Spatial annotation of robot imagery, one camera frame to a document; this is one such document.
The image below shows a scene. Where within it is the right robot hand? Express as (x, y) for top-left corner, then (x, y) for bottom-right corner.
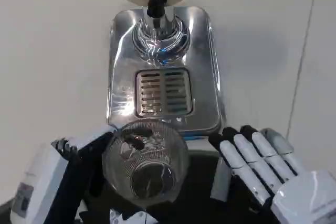
(208, 125), (336, 224)

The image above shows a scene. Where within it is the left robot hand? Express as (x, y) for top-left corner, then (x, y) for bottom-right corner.
(9, 124), (158, 224)

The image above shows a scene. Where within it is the clear ribbed glass cup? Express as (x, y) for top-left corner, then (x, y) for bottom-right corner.
(101, 120), (190, 207)

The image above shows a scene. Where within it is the steel drip tray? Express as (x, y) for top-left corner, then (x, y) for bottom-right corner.
(106, 6), (227, 135)

